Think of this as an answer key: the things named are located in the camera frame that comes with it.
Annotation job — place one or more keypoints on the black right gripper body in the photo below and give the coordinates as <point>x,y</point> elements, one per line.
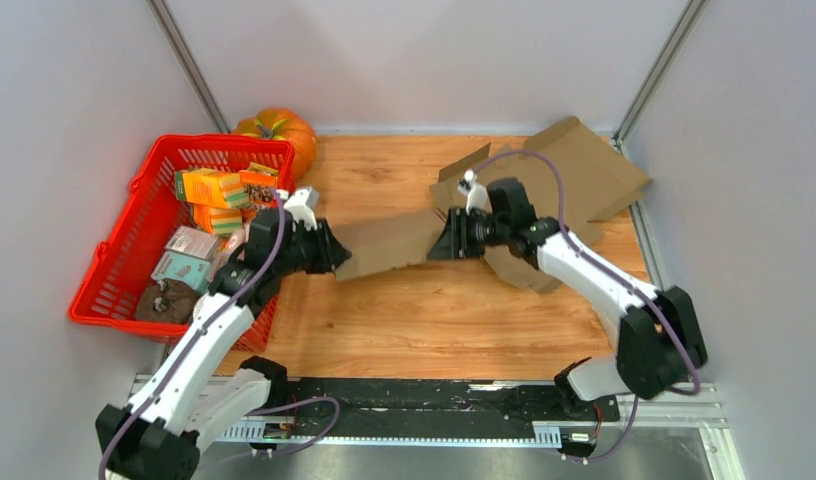
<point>483,233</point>

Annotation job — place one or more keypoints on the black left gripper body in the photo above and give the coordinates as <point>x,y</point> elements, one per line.
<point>303,253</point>

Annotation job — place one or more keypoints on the brown cardboard sheet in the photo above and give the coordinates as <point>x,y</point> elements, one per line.
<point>598,183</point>

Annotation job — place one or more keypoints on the brown cardboard box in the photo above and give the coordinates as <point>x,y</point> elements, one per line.
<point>386,244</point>

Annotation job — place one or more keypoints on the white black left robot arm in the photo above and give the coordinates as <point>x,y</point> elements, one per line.
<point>189,358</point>

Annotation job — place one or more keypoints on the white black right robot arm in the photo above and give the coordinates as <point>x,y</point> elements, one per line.
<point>654,333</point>

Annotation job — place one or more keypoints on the orange snack box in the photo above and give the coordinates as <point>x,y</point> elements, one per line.
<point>259,181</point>

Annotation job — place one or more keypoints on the teal cookie box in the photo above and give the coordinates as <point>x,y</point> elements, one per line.
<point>189,270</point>

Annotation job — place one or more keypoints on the grey pink packet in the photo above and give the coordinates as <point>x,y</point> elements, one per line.
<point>228,245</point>

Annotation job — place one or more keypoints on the orange sponge pack lower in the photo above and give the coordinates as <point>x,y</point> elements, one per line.
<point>217,221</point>

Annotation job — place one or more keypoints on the orange sponge pack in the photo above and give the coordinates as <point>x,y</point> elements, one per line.
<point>210,187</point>
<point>217,221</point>

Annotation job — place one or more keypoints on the orange sponge pack upper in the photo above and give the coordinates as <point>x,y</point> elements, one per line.
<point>210,187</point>

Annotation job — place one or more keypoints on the orange pumpkin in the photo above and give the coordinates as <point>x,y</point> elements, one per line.
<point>283,124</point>

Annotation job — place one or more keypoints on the brown netted item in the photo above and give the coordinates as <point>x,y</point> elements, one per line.
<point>167,301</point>

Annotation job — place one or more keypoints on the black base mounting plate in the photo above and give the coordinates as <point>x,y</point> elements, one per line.
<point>431,409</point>

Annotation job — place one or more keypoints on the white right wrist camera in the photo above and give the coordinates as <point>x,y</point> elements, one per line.
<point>475,193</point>

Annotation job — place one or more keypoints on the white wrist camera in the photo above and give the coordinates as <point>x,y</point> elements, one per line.
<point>300,205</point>
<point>475,193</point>

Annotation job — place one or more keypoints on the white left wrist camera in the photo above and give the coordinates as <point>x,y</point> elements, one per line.
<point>300,205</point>

